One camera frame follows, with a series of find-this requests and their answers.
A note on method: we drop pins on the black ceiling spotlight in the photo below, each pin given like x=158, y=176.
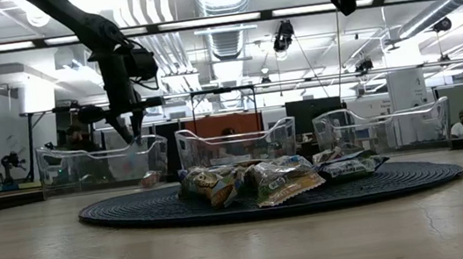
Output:
x=442, y=24
x=283, y=37
x=363, y=65

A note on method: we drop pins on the dark round plate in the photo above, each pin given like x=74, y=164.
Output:
x=135, y=212

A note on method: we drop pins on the green orange granola bar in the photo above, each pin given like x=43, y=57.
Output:
x=284, y=182

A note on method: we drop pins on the clear plastic bin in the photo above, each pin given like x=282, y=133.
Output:
x=199, y=151
x=413, y=129
x=64, y=176

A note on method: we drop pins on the brown blue snack bag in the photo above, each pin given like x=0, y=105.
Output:
x=209, y=185

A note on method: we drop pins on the white pillar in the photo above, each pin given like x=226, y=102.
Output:
x=36, y=93
x=407, y=90

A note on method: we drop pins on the orange partition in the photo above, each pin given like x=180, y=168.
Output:
x=213, y=125

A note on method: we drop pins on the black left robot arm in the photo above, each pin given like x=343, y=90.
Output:
x=81, y=19

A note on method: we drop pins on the black aluminium rig frame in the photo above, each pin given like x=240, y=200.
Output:
x=1, y=203

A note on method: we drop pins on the black monitor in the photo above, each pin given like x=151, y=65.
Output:
x=313, y=112

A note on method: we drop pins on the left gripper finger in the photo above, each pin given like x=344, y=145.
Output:
x=120, y=127
x=138, y=123

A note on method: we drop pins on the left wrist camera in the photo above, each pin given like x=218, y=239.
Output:
x=143, y=65

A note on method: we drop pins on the black background robot arm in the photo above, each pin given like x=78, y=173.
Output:
x=10, y=162

